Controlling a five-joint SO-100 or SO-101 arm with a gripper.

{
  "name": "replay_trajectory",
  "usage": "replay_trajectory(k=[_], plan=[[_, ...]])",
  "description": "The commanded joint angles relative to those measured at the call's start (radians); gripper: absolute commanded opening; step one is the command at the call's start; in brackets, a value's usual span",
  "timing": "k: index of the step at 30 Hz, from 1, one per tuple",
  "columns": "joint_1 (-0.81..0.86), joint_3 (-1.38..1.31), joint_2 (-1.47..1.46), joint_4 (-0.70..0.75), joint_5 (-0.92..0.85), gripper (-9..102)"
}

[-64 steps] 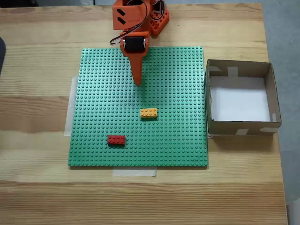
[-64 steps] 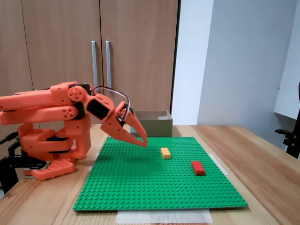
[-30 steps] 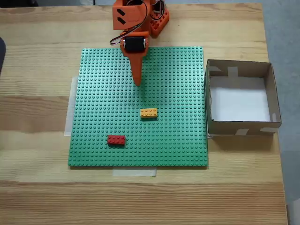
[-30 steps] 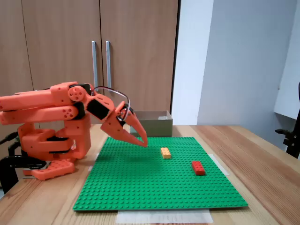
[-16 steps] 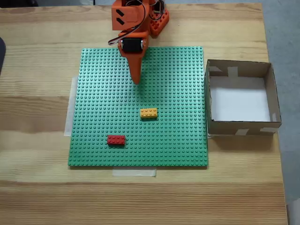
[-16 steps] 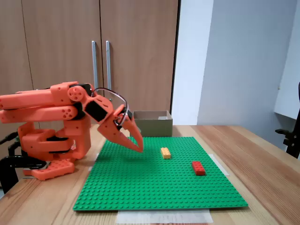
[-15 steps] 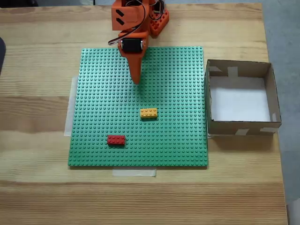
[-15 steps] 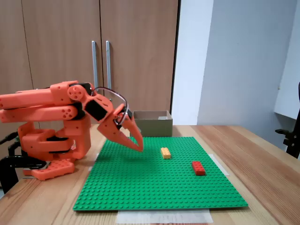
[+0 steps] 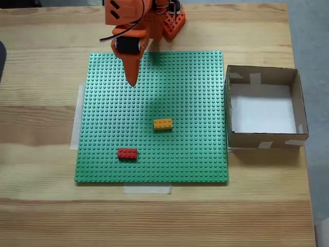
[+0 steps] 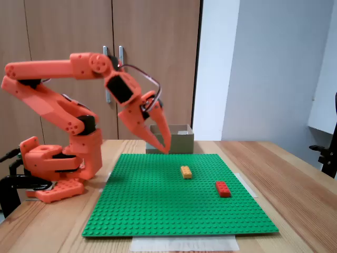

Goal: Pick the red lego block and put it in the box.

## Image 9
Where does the red lego block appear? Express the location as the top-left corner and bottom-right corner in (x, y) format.
(117, 148), (138, 162)

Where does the yellow lego block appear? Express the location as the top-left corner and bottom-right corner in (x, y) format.
(153, 118), (174, 132)

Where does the short masking tape strip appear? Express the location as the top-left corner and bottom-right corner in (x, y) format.
(122, 184), (172, 195)

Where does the black rounded object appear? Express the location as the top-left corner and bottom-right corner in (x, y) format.
(0, 40), (8, 84)

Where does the long masking tape strip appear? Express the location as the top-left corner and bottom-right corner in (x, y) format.
(70, 82), (87, 151)

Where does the green lego baseplate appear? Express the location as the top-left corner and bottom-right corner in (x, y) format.
(74, 50), (229, 185)

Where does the gripper servo cable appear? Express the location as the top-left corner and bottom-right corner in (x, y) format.
(99, 0), (149, 44)

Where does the open cardboard box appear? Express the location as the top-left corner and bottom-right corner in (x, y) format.
(225, 64), (309, 150)

